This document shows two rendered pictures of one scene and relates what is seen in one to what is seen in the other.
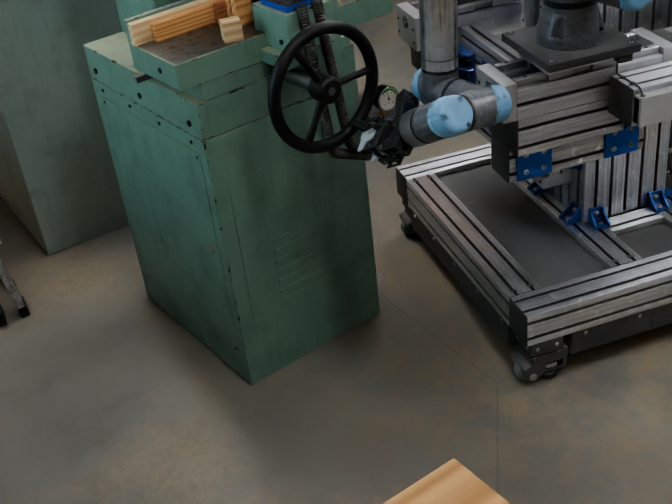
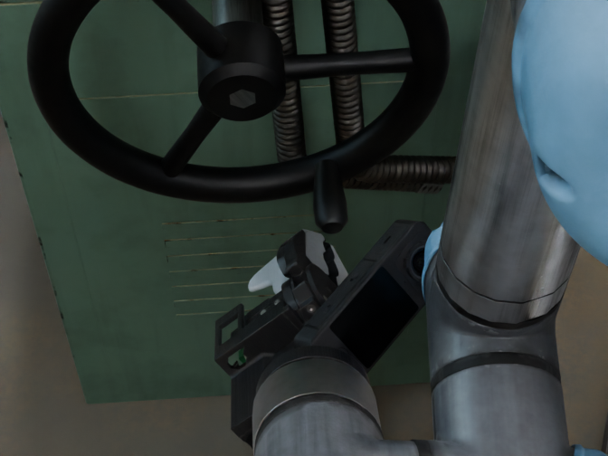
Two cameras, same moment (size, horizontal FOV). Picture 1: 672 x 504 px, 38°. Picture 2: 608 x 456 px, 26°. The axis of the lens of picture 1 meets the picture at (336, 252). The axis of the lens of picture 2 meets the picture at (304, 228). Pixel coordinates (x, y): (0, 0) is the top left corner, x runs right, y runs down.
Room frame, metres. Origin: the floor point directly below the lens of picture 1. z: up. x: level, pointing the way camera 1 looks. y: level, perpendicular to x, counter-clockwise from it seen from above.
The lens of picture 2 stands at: (1.43, -0.36, 1.49)
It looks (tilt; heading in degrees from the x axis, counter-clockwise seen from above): 55 degrees down; 30
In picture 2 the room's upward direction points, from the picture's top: straight up
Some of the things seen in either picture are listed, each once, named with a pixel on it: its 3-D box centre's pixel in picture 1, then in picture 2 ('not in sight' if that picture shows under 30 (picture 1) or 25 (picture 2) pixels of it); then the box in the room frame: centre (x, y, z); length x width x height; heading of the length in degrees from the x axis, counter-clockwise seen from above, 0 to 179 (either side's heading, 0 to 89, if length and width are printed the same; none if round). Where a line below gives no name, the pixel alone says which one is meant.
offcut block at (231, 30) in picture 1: (231, 29); not in sight; (2.06, 0.17, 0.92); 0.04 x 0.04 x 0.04; 14
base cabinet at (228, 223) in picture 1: (240, 199); (237, 36); (2.32, 0.24, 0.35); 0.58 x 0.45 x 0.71; 34
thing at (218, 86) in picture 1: (252, 53); not in sight; (2.17, 0.14, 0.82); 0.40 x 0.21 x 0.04; 124
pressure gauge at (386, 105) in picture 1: (384, 100); not in sight; (2.19, -0.16, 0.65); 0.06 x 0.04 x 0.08; 124
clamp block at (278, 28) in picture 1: (296, 20); not in sight; (2.09, 0.02, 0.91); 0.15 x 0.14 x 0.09; 124
